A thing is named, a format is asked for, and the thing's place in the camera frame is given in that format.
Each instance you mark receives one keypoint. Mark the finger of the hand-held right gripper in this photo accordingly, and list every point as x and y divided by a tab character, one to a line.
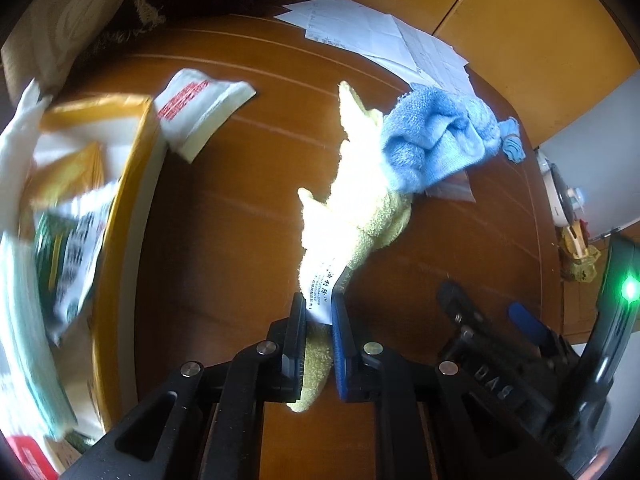
460	310
525	320

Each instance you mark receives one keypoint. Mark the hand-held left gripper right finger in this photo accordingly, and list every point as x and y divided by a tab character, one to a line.
340	350

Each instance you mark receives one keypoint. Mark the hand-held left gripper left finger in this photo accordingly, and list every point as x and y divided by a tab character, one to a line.
299	350

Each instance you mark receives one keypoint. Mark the pale yellow towel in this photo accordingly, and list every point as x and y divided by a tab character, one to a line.
350	200

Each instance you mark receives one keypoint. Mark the blue towel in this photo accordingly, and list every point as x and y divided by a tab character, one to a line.
430	145

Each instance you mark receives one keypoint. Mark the yellow cardboard box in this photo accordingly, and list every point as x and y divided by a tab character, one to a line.
135	200

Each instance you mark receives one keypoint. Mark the white packet with red print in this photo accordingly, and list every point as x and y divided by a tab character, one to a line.
200	105

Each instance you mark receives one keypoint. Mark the teal cartoon tissue pack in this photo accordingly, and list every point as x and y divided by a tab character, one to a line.
30	340

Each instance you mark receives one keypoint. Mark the white towel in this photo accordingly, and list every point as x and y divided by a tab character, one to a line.
15	160

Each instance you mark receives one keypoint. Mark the yellow packet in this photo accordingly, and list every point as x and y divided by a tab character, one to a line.
452	191
70	175

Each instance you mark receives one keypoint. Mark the cream electric pot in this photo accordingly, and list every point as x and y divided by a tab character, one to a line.
557	195

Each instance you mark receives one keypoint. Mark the small crumpled blue cloth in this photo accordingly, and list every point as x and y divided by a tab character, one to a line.
511	145

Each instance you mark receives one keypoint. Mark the green and white packet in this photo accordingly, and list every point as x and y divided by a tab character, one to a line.
75	260

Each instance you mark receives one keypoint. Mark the yellow wooden wardrobe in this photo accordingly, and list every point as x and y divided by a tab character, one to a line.
540	45

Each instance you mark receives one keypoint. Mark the red and white packet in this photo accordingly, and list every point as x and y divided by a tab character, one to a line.
30	460

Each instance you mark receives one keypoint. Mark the stack of white papers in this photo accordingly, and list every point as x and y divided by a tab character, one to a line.
370	25

